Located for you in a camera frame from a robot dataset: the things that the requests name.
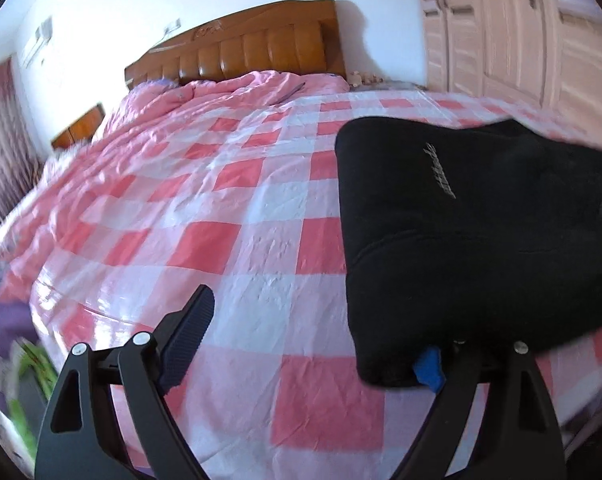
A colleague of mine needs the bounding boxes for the pink wooden wardrobe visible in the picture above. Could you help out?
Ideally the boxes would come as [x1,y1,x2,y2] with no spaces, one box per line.
[420,0,602,147]

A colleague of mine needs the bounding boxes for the floral pillow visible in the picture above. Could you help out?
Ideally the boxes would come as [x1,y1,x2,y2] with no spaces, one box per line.
[347,72,426,91]

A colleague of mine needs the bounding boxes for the brown wooden nightstand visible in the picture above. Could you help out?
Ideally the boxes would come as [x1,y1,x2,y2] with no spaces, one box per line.
[51,103,104,150]

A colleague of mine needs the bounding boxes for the white air conditioner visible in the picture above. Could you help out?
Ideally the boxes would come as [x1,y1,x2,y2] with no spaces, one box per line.
[20,16,54,68]

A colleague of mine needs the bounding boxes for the green cloth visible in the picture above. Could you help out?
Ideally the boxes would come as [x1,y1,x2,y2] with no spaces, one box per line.
[0,338,58,460]

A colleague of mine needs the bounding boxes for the brown padded wooden headboard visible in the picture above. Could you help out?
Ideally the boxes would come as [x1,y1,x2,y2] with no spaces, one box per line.
[124,0,347,89]

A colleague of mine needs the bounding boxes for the pink crumpled quilt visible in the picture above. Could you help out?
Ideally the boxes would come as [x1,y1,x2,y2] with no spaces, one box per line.
[0,70,350,282]

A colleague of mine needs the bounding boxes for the dark red curtain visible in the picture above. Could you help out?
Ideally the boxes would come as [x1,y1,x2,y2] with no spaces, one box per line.
[0,58,43,224]

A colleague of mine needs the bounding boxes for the black pants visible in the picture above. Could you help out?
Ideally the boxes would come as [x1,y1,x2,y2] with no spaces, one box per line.
[335,117,602,388]

